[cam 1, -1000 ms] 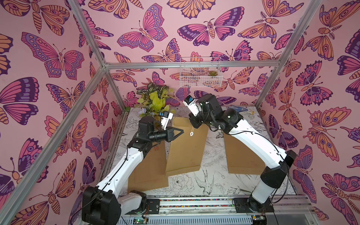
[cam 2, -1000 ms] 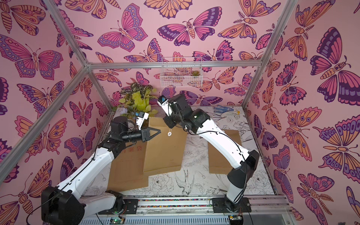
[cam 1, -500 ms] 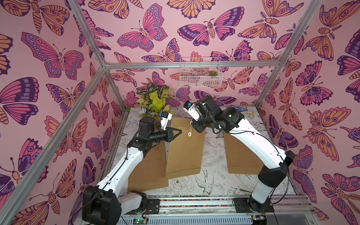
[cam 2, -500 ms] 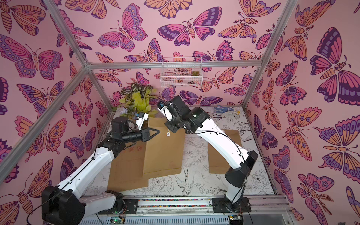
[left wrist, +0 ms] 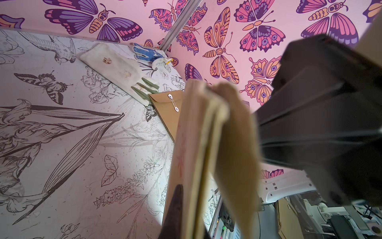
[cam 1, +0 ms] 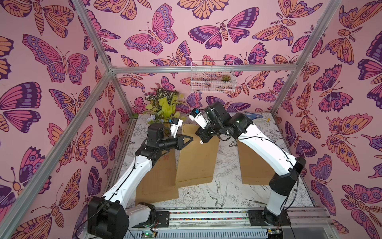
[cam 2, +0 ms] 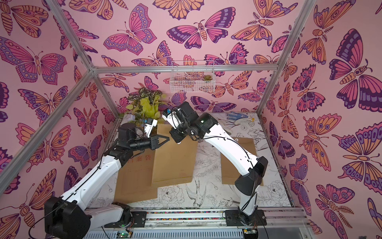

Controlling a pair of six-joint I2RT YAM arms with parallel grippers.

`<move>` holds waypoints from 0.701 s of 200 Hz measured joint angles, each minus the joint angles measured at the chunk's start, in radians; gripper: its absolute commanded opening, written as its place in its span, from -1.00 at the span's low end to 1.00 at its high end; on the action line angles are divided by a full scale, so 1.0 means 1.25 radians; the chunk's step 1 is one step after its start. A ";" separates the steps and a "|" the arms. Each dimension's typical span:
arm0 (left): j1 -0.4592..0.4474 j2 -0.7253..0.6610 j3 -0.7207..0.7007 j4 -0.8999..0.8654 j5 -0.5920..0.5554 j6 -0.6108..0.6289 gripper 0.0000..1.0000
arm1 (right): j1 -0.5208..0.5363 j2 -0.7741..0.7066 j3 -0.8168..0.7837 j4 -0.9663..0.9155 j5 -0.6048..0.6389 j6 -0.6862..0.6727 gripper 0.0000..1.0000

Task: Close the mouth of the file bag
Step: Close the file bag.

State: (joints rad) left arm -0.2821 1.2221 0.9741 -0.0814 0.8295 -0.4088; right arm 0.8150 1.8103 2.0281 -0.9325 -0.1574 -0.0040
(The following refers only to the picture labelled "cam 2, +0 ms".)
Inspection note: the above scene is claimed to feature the brown kraft file bag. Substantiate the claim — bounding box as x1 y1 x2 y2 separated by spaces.
152 124 198 187

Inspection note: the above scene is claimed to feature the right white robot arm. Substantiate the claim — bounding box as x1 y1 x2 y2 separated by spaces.
162 102 268 217

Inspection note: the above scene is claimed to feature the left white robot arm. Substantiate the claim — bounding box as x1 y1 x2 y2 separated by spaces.
44 135 164 239

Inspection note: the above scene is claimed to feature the potted green plant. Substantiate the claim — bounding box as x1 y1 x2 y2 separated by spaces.
119 88 167 124

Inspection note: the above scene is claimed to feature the small succulent in basket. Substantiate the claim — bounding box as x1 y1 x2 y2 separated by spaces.
203 75 213 81

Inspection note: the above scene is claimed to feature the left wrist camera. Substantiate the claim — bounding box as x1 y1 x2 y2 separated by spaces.
144 118 158 137

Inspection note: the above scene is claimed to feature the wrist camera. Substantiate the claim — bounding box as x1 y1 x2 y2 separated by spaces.
162 108 179 129
144 118 158 137

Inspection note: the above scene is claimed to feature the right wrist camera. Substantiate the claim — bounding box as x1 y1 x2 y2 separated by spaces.
162 108 179 129

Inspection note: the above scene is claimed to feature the white wire basket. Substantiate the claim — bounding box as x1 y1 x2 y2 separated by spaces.
169 60 216 94

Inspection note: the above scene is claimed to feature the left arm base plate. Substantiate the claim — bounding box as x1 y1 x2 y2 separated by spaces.
103 211 147 229

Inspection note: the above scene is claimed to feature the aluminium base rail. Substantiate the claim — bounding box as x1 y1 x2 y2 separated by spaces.
56 207 314 239

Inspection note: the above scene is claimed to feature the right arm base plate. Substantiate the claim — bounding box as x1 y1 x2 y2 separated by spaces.
222 209 267 226

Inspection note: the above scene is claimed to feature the aluminium frame post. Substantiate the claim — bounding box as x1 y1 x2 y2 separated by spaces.
257 0 316 116

